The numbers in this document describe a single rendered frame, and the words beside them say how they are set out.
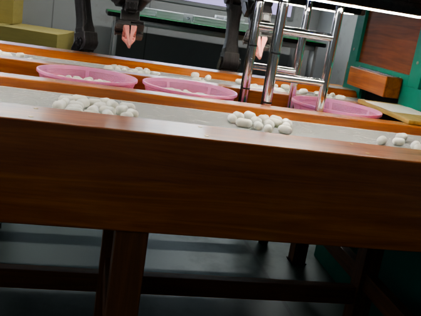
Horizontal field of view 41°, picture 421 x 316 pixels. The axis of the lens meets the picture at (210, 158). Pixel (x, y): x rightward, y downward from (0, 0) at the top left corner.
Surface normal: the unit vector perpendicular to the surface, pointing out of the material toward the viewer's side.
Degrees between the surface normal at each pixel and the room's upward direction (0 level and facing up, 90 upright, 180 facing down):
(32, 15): 90
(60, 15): 90
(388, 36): 90
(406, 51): 90
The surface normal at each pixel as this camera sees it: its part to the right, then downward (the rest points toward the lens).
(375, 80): -0.97, -0.10
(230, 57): 0.26, 0.11
